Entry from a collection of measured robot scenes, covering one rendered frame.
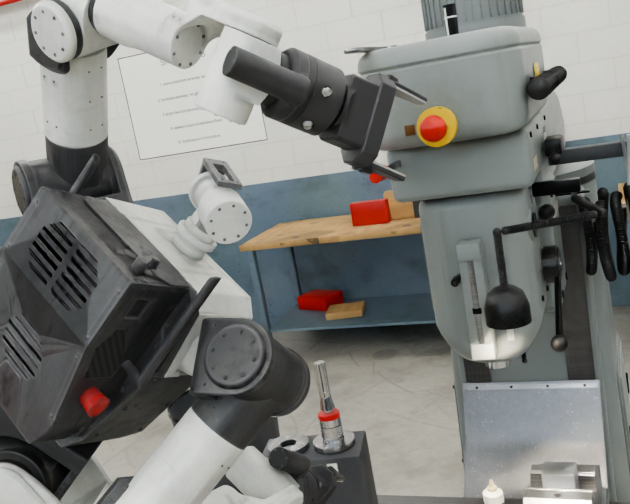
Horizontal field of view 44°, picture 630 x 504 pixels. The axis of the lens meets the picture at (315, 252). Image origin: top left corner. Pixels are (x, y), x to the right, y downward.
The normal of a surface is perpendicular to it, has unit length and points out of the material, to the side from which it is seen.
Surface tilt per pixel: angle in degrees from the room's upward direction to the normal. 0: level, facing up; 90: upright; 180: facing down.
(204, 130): 90
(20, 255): 69
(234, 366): 53
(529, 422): 64
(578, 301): 90
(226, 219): 111
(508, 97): 90
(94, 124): 121
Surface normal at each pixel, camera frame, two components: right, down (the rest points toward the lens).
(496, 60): 0.13, 0.18
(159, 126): -0.34, 0.25
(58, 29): -0.57, 0.45
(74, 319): -0.45, -0.11
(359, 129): 0.48, 0.10
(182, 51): 0.81, 0.43
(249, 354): -0.33, -0.38
